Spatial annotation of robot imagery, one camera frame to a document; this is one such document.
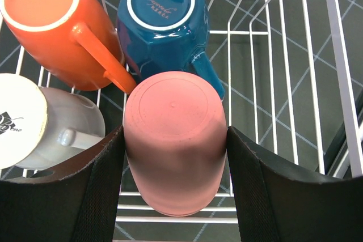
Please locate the black gridded table mat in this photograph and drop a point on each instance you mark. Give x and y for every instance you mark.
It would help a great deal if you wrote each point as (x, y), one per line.
(111, 104)

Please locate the orange mug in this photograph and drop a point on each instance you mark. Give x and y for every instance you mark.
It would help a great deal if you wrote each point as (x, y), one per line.
(74, 40)

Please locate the white wire dish rack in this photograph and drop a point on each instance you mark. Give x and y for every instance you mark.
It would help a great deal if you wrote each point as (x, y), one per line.
(269, 83)

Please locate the blue mug cream inside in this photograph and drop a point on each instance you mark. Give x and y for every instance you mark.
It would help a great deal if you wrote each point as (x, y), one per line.
(166, 35)

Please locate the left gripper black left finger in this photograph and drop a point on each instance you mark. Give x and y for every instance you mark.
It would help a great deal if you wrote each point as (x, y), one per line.
(75, 200)

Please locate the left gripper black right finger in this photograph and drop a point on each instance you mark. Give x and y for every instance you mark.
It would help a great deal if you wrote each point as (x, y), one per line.
(277, 200)

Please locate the pink cup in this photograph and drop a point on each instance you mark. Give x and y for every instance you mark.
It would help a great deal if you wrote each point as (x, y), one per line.
(175, 140)

